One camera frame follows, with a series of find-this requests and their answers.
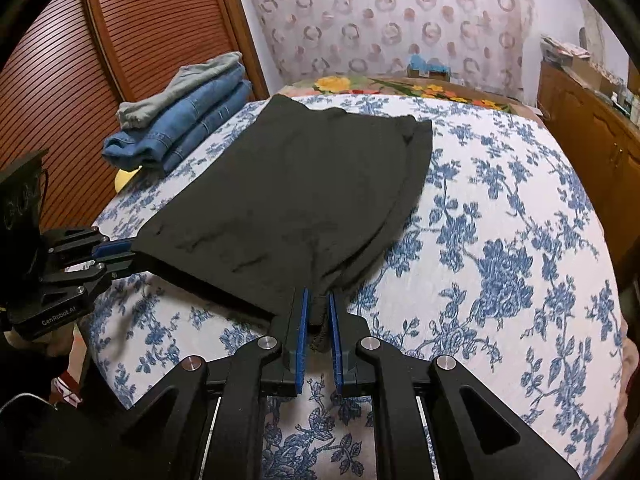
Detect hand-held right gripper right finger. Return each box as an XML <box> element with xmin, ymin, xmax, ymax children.
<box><xmin>326</xmin><ymin>291</ymin><xmax>585</xmax><ymax>480</ymax></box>

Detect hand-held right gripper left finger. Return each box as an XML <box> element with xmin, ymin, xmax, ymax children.
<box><xmin>117</xmin><ymin>287</ymin><xmax>308</xmax><ymax>480</ymax></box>

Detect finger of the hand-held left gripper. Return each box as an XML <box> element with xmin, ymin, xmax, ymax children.
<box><xmin>37</xmin><ymin>252</ymin><xmax>139</xmax><ymax>302</ymax></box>
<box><xmin>42</xmin><ymin>226</ymin><xmax>135</xmax><ymax>264</ymax></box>

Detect black pants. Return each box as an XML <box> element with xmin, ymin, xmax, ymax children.
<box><xmin>131</xmin><ymin>94</ymin><xmax>434</xmax><ymax>353</ymax></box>

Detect person's left forearm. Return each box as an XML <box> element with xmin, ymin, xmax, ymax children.
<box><xmin>0</xmin><ymin>350</ymin><xmax>151</xmax><ymax>480</ymax></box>

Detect folded grey pants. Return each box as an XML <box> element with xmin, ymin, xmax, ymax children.
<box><xmin>117</xmin><ymin>51</ymin><xmax>246</xmax><ymax>130</ymax></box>

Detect person's left hand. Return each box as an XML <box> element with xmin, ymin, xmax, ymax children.
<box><xmin>7</xmin><ymin>327</ymin><xmax>76</xmax><ymax>376</ymax></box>

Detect yellow cloth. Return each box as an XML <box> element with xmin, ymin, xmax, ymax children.
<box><xmin>114</xmin><ymin>167</ymin><xmax>143</xmax><ymax>195</ymax></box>

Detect folded blue jeans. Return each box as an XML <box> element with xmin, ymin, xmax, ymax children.
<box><xmin>102</xmin><ymin>67</ymin><xmax>253</xmax><ymax>176</ymax></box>

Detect blue floral bedsheet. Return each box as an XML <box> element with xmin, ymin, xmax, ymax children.
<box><xmin>80</xmin><ymin>92</ymin><xmax>626</xmax><ymax>480</ymax></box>

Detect wooden louvered wardrobe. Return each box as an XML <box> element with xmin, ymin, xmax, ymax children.
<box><xmin>0</xmin><ymin>0</ymin><xmax>271</xmax><ymax>233</ymax></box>

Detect colourful flower blanket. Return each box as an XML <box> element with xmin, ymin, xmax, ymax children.
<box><xmin>277</xmin><ymin>74</ymin><xmax>543</xmax><ymax>118</ymax></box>

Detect box with blue cloth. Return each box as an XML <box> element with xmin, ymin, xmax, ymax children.
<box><xmin>406</xmin><ymin>55</ymin><xmax>453</xmax><ymax>82</ymax></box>

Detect wooden cabinet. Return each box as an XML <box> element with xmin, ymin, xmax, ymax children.
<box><xmin>536</xmin><ymin>60</ymin><xmax>640</xmax><ymax>281</ymax></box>

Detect open cardboard box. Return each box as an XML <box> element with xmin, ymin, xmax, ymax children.
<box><xmin>570</xmin><ymin>62</ymin><xmax>618</xmax><ymax>91</ymax></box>

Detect stack of papers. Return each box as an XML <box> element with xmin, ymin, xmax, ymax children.
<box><xmin>540</xmin><ymin>34</ymin><xmax>591</xmax><ymax>63</ymax></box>

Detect ring patterned curtain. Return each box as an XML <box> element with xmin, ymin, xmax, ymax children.
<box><xmin>242</xmin><ymin>0</ymin><xmax>536</xmax><ymax>98</ymax></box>

